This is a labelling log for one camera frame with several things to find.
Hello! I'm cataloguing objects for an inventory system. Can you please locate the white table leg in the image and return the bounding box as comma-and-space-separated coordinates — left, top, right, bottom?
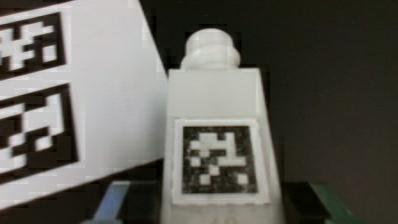
160, 28, 286, 224

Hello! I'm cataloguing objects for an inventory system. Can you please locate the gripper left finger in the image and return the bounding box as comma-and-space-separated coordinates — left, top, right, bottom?
80, 181, 131, 224

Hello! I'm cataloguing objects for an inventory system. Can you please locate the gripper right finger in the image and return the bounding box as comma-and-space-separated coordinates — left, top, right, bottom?
311, 184, 355, 224

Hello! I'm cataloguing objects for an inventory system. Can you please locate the white marker sheet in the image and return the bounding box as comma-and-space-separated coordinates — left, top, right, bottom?
0, 0, 167, 210

